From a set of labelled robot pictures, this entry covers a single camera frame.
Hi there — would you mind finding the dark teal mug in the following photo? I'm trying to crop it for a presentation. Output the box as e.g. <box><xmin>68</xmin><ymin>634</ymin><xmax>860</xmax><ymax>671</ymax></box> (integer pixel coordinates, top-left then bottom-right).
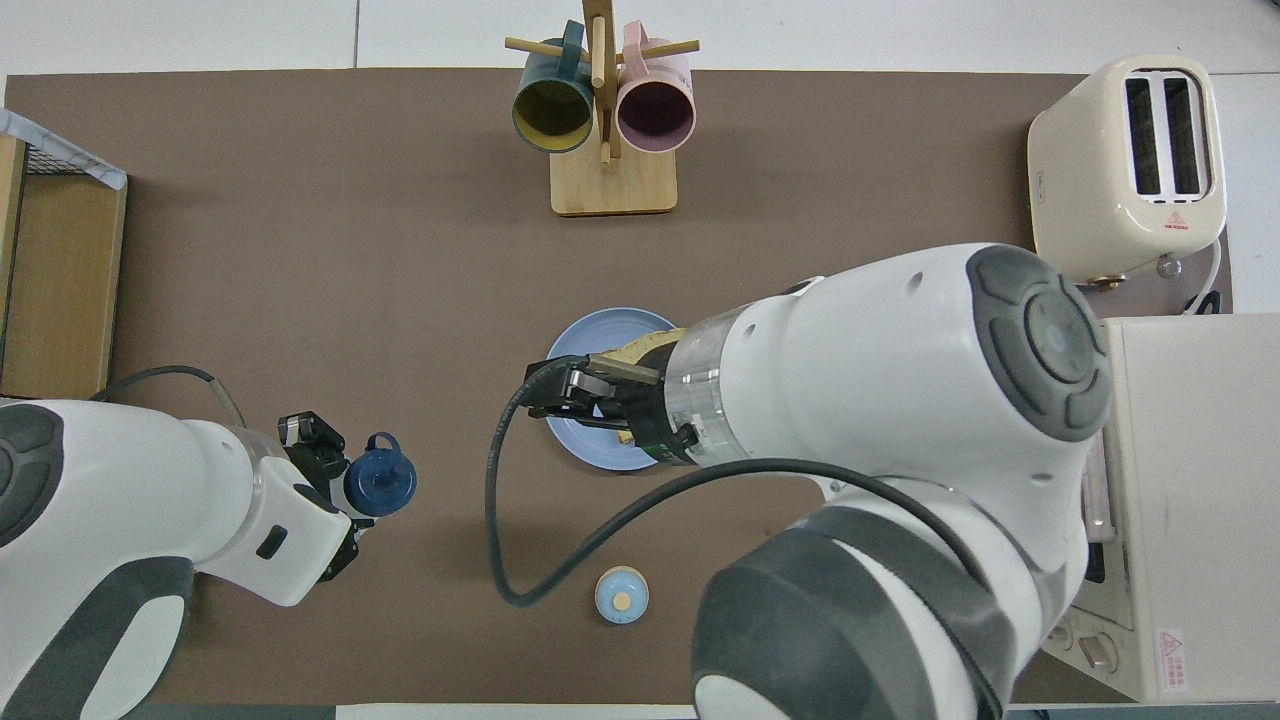
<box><xmin>512</xmin><ymin>20</ymin><xmax>598</xmax><ymax>155</ymax></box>

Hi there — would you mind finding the wooden mug tree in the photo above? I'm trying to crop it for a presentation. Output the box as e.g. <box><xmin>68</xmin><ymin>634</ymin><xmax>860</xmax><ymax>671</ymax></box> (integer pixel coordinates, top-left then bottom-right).
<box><xmin>505</xmin><ymin>0</ymin><xmax>701</xmax><ymax>217</ymax></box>

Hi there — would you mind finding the slice of toast bread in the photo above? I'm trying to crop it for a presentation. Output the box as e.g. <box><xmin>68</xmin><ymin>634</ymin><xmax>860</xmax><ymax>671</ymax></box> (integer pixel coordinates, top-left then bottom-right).
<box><xmin>598</xmin><ymin>327</ymin><xmax>691</xmax><ymax>447</ymax></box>

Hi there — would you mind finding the blue round plate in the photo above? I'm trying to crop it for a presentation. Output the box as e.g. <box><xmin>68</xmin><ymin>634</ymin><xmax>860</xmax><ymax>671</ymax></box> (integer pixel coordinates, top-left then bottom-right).
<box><xmin>544</xmin><ymin>307</ymin><xmax>683</xmax><ymax>473</ymax></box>

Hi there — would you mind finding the black wire basket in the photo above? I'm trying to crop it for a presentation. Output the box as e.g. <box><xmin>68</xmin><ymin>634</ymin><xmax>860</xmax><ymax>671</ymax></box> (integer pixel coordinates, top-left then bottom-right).
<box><xmin>20</xmin><ymin>143</ymin><xmax>106</xmax><ymax>179</ymax></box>

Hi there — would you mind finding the seasoning bottle with navy cap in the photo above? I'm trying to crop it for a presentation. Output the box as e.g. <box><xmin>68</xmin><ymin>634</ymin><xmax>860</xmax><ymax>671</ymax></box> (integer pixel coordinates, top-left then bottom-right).
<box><xmin>342</xmin><ymin>431</ymin><xmax>420</xmax><ymax>521</ymax></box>

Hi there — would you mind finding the cream two-slot toaster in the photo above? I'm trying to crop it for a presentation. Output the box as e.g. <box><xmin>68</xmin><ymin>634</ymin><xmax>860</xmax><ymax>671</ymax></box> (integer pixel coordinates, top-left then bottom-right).
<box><xmin>1027</xmin><ymin>55</ymin><xmax>1229</xmax><ymax>292</ymax></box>

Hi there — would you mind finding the white toaster cord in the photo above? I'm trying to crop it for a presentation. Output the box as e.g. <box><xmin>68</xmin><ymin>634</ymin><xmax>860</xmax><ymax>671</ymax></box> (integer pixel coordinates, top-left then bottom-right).
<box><xmin>1184</xmin><ymin>238</ymin><xmax>1229</xmax><ymax>317</ymax></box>

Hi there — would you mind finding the white checkered cloth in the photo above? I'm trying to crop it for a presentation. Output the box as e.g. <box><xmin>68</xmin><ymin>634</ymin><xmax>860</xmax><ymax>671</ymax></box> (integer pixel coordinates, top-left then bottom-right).
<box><xmin>0</xmin><ymin>108</ymin><xmax>129</xmax><ymax>192</ymax></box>

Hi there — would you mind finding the pink mug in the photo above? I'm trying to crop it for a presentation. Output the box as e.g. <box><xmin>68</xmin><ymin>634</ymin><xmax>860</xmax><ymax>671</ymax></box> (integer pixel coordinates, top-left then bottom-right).
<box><xmin>614</xmin><ymin>22</ymin><xmax>696</xmax><ymax>155</ymax></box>

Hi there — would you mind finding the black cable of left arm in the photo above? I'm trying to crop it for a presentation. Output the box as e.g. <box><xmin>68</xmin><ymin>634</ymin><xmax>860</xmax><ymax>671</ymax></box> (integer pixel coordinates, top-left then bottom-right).
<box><xmin>88</xmin><ymin>364</ymin><xmax>247</xmax><ymax>431</ymax></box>

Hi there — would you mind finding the brown table mat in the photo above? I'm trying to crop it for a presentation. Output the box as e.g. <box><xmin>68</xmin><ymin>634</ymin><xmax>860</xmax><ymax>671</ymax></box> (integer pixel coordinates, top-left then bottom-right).
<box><xmin>0</xmin><ymin>68</ymin><xmax>1234</xmax><ymax>706</ymax></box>

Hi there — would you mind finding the wooden shelf stand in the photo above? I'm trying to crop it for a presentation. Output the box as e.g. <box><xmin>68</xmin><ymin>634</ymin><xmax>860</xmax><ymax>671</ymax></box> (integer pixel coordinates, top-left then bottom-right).
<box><xmin>0</xmin><ymin>135</ymin><xmax>129</xmax><ymax>404</ymax></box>

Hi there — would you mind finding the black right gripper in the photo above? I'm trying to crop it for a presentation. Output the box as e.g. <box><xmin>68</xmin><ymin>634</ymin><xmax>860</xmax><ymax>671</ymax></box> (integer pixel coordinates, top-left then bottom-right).
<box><xmin>525</xmin><ymin>358</ymin><xmax>702</xmax><ymax>473</ymax></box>

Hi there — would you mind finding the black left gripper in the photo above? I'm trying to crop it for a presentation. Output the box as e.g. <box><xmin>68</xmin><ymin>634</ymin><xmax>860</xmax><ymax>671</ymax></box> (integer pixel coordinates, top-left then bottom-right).
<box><xmin>277</xmin><ymin>411</ymin><xmax>377</xmax><ymax>583</ymax></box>

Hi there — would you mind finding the cream toaster oven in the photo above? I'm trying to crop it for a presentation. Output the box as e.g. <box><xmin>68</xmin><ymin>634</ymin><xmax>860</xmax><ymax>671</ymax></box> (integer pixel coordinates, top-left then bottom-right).
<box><xmin>1040</xmin><ymin>315</ymin><xmax>1280</xmax><ymax>703</ymax></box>

